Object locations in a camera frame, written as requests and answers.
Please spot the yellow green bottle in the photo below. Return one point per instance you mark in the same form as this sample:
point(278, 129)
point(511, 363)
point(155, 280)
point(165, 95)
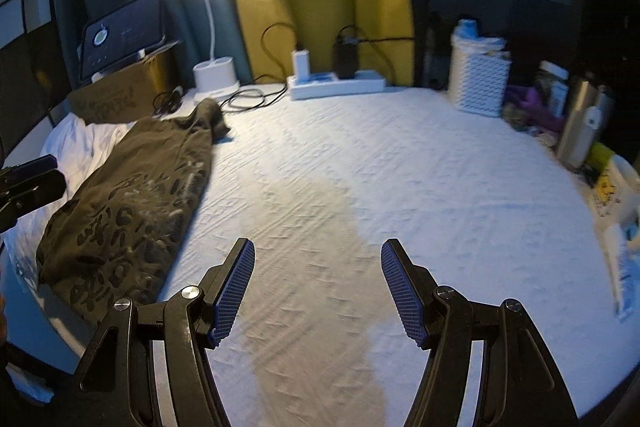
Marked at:
point(600, 157)

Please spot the white power strip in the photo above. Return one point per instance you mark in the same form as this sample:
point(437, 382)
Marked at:
point(340, 88)

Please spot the black charger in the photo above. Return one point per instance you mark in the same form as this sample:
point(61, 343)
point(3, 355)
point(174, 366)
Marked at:
point(345, 57)

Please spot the cardboard box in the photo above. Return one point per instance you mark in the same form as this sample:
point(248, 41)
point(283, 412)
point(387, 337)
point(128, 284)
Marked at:
point(115, 97)

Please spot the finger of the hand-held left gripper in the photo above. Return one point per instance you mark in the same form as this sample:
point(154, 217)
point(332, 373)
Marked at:
point(35, 165)
point(35, 192)

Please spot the white bear print bag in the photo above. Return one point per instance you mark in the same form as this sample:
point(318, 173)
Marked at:
point(615, 192)

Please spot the white charger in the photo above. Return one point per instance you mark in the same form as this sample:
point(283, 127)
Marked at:
point(301, 64)

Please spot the white woven plastic basket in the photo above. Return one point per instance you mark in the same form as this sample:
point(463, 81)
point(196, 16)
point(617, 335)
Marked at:
point(480, 82)

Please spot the stainless steel thermos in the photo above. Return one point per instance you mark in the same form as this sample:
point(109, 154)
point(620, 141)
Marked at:
point(580, 122)

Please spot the blue and white packet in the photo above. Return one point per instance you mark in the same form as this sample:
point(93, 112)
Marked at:
point(468, 29)

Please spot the olive brown printed t-shirt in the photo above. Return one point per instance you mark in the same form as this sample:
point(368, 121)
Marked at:
point(135, 207)

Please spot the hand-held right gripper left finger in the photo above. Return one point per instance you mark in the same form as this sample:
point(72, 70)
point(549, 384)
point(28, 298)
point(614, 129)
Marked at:
point(232, 292)

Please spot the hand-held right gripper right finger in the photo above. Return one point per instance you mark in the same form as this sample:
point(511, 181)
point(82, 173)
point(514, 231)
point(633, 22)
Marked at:
point(405, 292)

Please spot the white desk lamp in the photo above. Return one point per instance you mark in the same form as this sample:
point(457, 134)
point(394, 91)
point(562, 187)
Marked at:
point(217, 77)

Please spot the black display device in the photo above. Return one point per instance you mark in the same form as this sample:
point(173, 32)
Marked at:
point(122, 37)

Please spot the purple cloth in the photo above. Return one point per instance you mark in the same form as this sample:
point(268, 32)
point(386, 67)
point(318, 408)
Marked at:
point(537, 107)

